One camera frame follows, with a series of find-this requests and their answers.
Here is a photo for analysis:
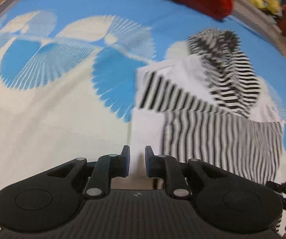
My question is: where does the black white striped hooded shirt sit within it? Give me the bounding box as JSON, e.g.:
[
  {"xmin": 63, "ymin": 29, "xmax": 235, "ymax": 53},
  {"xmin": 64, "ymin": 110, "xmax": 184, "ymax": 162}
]
[{"xmin": 129, "ymin": 28, "xmax": 283, "ymax": 184}]

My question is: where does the blue white patterned bedsheet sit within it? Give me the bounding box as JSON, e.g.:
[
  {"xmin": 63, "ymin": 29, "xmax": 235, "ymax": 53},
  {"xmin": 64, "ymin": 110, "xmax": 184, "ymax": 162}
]
[{"xmin": 0, "ymin": 0, "xmax": 286, "ymax": 237}]

